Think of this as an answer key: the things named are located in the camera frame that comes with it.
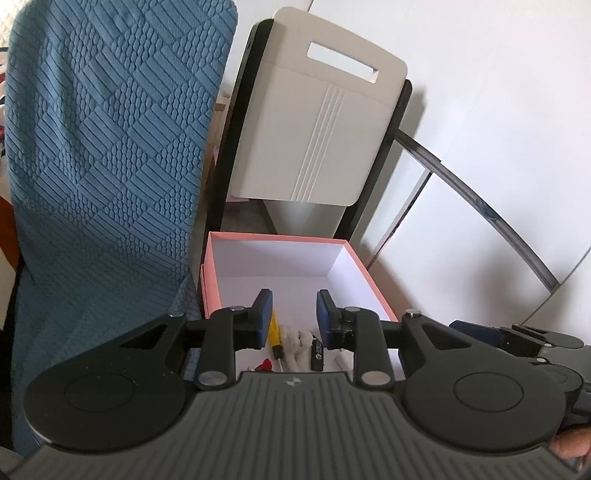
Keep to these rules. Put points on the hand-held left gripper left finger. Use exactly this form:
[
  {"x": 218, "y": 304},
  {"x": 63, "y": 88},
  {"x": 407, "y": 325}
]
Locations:
[{"x": 265, "y": 318}]

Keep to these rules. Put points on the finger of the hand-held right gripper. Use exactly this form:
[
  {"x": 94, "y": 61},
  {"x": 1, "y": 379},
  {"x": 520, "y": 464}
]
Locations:
[
  {"x": 549, "y": 339},
  {"x": 475, "y": 333}
]

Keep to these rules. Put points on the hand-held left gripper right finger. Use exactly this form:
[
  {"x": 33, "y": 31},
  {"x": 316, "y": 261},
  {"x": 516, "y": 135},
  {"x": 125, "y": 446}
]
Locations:
[{"x": 324, "y": 318}]

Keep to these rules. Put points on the small black device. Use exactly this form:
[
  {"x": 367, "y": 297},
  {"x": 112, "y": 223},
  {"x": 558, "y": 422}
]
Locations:
[{"x": 318, "y": 354}]

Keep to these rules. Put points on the pink cardboard box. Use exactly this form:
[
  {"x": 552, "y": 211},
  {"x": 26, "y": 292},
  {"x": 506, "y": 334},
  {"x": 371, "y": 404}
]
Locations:
[{"x": 277, "y": 258}]

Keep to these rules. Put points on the person's right hand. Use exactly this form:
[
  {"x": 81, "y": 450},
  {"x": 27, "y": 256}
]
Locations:
[{"x": 575, "y": 450}]

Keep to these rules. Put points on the curved grey metal bar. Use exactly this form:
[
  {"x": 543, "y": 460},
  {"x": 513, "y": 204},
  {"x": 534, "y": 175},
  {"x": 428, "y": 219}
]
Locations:
[{"x": 485, "y": 203}]

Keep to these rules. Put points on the light wooden furniture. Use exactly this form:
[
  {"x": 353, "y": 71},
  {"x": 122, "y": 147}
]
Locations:
[{"x": 217, "y": 138}]

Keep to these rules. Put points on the blue quilted sofa cover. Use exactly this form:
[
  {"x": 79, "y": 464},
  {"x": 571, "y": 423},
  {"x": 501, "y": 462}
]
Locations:
[{"x": 115, "y": 161}]

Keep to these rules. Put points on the white chair with black frame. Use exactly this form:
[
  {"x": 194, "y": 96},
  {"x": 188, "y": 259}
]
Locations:
[{"x": 318, "y": 129}]

